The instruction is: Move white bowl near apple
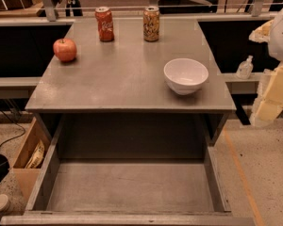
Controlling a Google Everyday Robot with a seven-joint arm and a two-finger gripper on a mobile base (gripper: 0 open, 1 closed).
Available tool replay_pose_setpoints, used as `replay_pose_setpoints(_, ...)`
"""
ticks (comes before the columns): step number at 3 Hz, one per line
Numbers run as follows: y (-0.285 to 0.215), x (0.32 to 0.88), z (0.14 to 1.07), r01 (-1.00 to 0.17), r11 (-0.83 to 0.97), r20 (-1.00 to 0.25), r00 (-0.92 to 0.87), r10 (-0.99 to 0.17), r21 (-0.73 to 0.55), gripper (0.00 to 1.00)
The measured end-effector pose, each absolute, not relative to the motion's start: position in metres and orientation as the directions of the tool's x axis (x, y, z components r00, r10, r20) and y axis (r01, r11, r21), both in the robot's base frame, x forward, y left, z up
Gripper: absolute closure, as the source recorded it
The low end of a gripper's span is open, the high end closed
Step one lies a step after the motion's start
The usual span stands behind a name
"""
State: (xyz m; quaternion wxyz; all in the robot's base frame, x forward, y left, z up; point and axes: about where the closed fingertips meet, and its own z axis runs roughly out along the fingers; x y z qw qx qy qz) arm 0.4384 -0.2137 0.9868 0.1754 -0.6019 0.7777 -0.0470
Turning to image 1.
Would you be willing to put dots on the open grey metal drawer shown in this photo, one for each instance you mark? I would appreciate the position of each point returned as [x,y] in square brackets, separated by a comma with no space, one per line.
[129,170]

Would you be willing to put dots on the yellow snack bag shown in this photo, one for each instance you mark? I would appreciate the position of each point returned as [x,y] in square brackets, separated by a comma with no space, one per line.
[37,156]

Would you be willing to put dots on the clear sanitizer bottle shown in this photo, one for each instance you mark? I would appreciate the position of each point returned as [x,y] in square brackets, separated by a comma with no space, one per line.
[245,69]

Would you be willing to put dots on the white ceramic bowl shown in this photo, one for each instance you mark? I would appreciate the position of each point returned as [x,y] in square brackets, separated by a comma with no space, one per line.
[185,76]

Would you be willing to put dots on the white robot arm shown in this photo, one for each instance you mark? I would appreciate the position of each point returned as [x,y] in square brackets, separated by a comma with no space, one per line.
[275,43]

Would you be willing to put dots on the grey side shelf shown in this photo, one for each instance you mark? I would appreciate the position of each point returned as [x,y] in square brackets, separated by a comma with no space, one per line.
[240,86]
[17,87]

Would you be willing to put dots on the grey side shelf right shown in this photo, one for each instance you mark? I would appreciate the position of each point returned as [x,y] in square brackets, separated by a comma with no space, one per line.
[240,86]

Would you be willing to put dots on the red soda can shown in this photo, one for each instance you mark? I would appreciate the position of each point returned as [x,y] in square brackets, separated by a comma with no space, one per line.
[104,19]

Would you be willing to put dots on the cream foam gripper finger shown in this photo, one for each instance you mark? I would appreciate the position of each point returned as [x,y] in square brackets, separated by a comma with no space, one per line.
[269,103]
[262,33]

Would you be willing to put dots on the wooden box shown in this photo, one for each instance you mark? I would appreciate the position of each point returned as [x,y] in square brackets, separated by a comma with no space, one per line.
[26,177]

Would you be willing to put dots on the grey side shelf left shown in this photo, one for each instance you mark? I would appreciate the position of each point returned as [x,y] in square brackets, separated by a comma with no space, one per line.
[17,87]

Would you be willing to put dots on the orange patterned drink can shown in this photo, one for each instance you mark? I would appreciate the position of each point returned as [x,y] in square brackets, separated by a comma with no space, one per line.
[151,23]

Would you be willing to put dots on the white round lid container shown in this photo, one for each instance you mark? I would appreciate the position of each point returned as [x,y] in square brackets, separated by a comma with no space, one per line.
[4,204]

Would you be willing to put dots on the red apple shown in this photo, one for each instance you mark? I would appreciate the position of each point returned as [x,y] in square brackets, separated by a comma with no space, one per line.
[65,50]

